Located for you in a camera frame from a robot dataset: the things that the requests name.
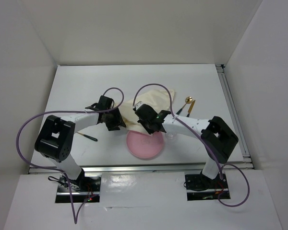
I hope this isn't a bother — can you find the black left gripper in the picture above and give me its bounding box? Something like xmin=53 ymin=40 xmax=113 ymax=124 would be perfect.
xmin=104 ymin=106 xmax=126 ymax=131

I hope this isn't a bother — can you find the cream cloth placemat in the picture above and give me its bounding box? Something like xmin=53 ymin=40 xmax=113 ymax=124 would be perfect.
xmin=119 ymin=90 xmax=170 ymax=135

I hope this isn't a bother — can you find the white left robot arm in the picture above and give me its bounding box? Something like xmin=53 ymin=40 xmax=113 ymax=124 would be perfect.
xmin=35 ymin=95 xmax=126 ymax=191

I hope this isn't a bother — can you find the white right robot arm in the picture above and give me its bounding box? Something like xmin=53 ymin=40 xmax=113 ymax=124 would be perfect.
xmin=133 ymin=102 xmax=239 ymax=188

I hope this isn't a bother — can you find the clear plastic cup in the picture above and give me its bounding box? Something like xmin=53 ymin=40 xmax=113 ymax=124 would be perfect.
xmin=165 ymin=132 xmax=177 ymax=140

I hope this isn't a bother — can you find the pink round plate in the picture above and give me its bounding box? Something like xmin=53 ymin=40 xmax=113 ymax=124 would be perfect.
xmin=126 ymin=131 xmax=165 ymax=160

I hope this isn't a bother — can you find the gold fork green handle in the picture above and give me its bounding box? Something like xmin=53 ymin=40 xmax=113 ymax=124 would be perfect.
xmin=77 ymin=132 xmax=98 ymax=142

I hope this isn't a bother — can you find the gold knife green handle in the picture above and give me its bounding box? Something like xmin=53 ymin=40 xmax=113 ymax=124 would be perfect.
xmin=186 ymin=100 xmax=196 ymax=117

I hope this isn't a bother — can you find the gold spoon green handle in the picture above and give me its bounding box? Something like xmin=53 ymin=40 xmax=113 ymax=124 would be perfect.
xmin=176 ymin=96 xmax=193 ymax=115

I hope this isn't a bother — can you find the aluminium front frame rail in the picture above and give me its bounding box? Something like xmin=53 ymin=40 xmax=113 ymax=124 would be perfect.
xmin=29 ymin=158 xmax=254 ymax=174

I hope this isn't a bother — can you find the aluminium frame rail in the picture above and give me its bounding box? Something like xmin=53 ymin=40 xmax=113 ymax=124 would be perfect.
xmin=29 ymin=158 xmax=254 ymax=174
xmin=215 ymin=64 xmax=254 ymax=170

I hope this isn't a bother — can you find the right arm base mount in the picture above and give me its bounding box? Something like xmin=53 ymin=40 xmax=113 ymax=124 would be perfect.
xmin=183 ymin=174 xmax=230 ymax=201

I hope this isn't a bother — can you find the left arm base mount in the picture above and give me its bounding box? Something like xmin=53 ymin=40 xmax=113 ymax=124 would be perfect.
xmin=48 ymin=176 xmax=101 ymax=204

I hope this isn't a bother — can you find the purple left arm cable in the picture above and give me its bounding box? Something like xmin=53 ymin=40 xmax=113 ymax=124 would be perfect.
xmin=16 ymin=87 xmax=125 ymax=225

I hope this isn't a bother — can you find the aluminium right frame rail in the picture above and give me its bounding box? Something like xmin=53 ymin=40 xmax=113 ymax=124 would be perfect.
xmin=215 ymin=64 xmax=254 ymax=170

